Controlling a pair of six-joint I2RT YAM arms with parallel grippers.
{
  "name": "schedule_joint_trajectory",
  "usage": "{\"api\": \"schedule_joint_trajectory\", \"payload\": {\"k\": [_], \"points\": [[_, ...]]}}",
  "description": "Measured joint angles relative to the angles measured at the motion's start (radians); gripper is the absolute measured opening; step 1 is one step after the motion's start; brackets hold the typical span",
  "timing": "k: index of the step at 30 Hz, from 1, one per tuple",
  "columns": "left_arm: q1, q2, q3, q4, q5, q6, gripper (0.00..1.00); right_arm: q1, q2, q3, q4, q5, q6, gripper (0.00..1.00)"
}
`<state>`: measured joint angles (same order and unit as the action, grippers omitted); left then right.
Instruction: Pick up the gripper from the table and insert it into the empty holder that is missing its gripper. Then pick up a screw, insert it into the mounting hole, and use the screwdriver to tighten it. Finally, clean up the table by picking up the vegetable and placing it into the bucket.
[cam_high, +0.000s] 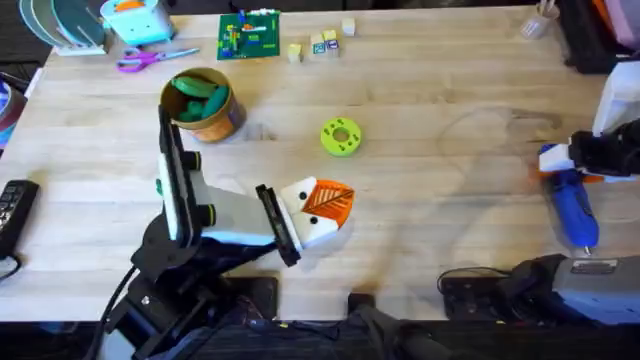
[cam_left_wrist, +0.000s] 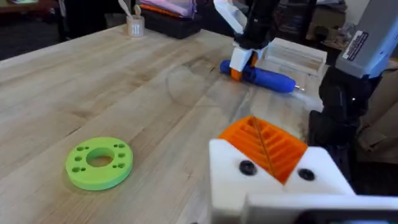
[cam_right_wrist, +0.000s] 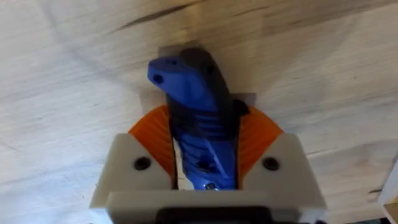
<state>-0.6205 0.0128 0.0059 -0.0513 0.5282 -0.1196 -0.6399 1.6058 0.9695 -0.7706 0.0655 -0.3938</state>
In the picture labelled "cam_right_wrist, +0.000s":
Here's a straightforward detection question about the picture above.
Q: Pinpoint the white orange right gripper right finger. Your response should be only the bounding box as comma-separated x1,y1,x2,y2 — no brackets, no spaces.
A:
238,106,327,209

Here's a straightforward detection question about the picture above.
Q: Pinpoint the blue electric screwdriver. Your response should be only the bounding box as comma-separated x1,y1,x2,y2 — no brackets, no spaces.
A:
147,47,250,191

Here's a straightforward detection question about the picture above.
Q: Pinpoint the white orange right gripper left finger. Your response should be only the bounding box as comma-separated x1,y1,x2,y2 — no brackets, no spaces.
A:
90,105,175,208

